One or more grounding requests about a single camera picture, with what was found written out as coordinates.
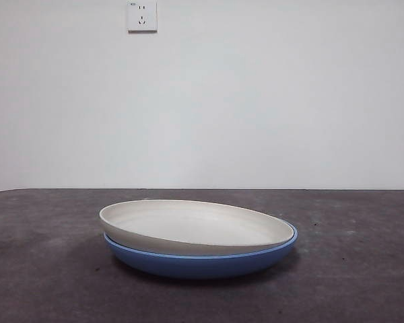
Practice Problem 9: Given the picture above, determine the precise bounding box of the white round plate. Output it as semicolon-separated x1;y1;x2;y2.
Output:
99;199;296;256

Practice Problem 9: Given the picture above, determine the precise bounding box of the blue round plate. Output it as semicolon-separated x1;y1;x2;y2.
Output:
103;220;299;280

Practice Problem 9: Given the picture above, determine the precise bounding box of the white wall socket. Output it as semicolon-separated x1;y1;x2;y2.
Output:
127;1;158;34

